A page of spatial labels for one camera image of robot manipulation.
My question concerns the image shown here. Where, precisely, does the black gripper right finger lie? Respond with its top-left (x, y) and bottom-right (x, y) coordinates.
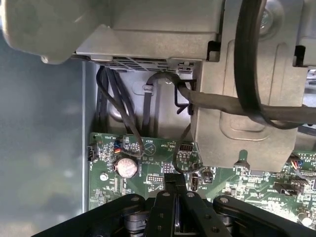
top-left (176, 173), bottom-right (313, 237)

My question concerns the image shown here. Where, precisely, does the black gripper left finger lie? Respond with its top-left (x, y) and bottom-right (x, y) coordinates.
top-left (32, 173), bottom-right (177, 237)

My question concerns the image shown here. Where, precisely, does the silver USB port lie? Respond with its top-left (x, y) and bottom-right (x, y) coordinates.
top-left (189, 174), bottom-right (199, 192)

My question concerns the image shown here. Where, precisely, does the green motherboard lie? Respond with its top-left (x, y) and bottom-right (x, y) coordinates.
top-left (87, 132), bottom-right (316, 237)

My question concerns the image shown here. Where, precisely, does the silver coin battery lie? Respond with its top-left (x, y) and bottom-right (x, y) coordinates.
top-left (113, 157), bottom-right (139, 179)

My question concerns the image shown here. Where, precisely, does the dark grey PC case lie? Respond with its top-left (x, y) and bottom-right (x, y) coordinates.
top-left (0, 37), bottom-right (198, 237)

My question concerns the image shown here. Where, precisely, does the metal drive cage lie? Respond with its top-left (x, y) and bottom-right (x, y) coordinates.
top-left (74, 0), bottom-right (316, 173)

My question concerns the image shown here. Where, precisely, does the sleeved cable bundle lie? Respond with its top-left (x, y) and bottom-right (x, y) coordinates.
top-left (147, 72), bottom-right (316, 122)

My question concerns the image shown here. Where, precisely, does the black cable clip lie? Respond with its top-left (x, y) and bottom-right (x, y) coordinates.
top-left (174, 78), bottom-right (198, 116)

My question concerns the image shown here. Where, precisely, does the thin black wire bundle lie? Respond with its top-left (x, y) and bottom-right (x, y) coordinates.
top-left (95, 66), bottom-right (145, 158)

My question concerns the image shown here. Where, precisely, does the long black cable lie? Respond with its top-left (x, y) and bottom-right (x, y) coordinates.
top-left (234, 0), bottom-right (316, 130)

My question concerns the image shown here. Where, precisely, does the silver rounded metal bracket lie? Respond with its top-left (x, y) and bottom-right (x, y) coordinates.
top-left (0, 0), bottom-right (114, 65)

